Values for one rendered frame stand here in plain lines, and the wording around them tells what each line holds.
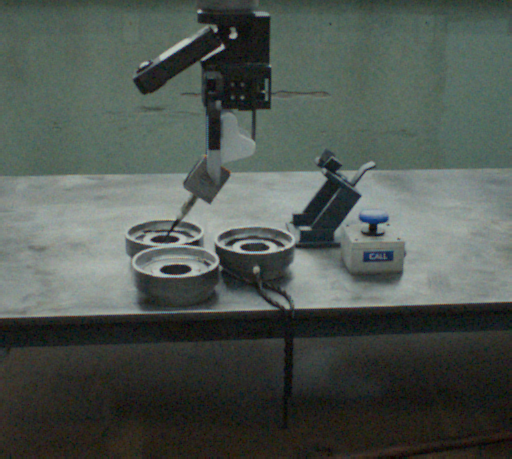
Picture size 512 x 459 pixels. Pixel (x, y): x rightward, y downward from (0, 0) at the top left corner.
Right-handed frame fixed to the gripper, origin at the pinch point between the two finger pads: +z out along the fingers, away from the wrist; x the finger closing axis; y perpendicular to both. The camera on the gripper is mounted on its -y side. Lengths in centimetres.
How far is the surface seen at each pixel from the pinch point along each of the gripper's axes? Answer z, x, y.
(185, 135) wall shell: 32, 160, 2
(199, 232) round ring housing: 9.8, 4.6, -1.3
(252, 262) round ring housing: 10.3, -5.8, 4.8
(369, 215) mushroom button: 5.8, -1.8, 20.4
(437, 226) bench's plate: 13.2, 13.9, 35.1
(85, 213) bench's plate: 13.0, 24.2, -18.1
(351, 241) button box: 8.7, -3.5, 17.8
